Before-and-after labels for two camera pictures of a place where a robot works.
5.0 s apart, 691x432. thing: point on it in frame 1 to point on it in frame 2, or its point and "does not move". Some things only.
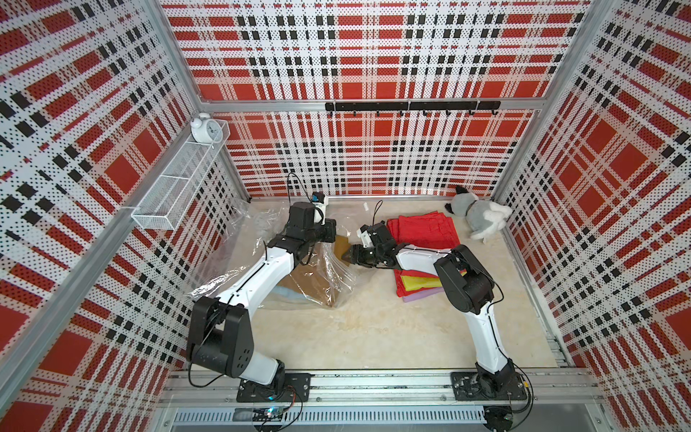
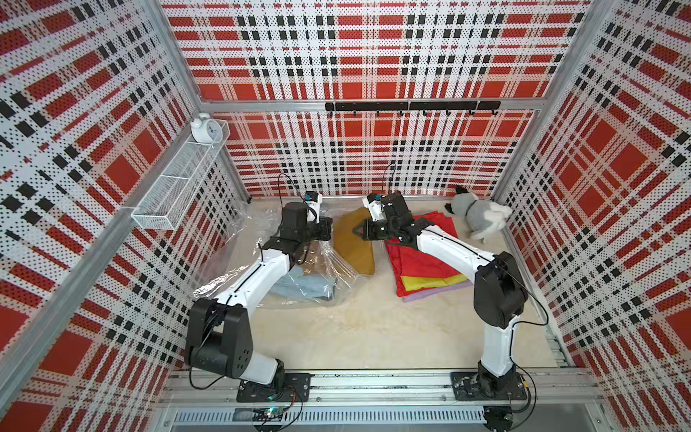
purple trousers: (424, 294) does not move
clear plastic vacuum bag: (336, 272) does not move
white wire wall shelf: (173, 192) does not move
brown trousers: (324, 276) to (355, 250)
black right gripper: (355, 256) to (369, 232)
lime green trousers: (417, 282) does not move
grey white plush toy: (485, 219) does not move
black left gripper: (328, 226) does not move
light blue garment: (288, 294) to (297, 282)
